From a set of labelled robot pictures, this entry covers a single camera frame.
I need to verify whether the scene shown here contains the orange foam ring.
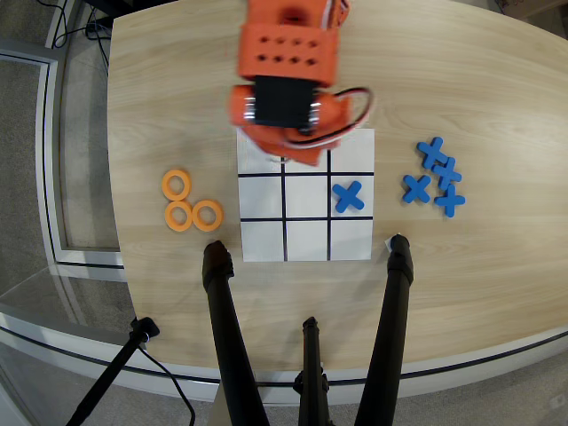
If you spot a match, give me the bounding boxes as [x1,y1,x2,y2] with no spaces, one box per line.
[164,200,194,233]
[161,169,193,202]
[191,199,224,233]

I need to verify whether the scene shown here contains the black cable on stand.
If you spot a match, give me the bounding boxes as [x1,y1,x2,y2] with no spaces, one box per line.
[137,344,197,426]

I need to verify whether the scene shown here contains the blue foam cross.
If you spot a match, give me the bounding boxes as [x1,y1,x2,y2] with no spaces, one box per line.
[401,174,432,203]
[433,184,467,219]
[415,137,447,171]
[432,156,463,191]
[331,180,366,214]

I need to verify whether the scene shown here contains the thin black stand pole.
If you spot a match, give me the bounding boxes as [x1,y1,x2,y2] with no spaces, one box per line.
[65,316,162,426]

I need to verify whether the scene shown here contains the white servo cable bundle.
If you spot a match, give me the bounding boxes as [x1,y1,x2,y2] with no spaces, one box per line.
[279,86,375,162]

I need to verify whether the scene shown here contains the white tic-tac-toe grid sheet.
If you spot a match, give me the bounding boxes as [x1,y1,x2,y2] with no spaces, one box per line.
[236,128,376,263]

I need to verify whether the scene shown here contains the short black tripod leg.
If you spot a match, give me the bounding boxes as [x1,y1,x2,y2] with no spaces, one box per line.
[292,315,333,426]

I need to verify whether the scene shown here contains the black floor cables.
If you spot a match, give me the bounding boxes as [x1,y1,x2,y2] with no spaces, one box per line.
[51,0,111,67]

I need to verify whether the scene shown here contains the glass panel with white frame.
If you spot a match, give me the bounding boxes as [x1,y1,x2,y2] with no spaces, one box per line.
[0,49,128,312]

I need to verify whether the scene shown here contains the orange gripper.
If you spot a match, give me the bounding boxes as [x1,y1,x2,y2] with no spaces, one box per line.
[241,124,345,169]

